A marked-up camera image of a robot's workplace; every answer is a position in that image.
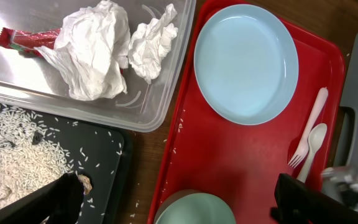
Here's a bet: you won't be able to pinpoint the light blue plastic plate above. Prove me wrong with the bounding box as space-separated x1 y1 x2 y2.
193 4 299 126

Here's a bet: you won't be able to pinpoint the clear plastic waste bin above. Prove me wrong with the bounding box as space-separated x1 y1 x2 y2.
0 0 196 132

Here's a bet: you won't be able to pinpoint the black food waste tray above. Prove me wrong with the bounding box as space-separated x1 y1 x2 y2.
0 99 133 224

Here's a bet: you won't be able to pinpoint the red snack wrapper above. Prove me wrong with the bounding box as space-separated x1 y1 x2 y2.
0 27 60 57

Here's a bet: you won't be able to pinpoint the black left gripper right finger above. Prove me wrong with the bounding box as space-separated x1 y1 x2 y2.
270 173 358 224

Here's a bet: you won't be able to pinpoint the green plastic bowl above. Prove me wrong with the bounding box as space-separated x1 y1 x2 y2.
154 189 236 224

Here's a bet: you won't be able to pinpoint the cream plastic spoon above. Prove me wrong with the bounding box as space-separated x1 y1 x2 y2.
297 123 328 183

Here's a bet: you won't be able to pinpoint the red plastic tray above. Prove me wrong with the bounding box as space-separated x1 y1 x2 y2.
147 0 346 224

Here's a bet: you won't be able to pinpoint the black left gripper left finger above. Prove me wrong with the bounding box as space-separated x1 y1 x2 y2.
0 174 85 224

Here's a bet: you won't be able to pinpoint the small crumpled white napkin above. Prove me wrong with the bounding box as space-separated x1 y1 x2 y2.
128 4 178 84

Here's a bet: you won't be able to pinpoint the rice and food scraps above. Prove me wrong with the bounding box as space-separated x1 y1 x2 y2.
0 101 124 218

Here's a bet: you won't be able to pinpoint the large white napkin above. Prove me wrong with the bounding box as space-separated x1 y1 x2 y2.
36 1 131 101

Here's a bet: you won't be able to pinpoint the pink plastic fork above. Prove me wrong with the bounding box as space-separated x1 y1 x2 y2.
288 87 328 168

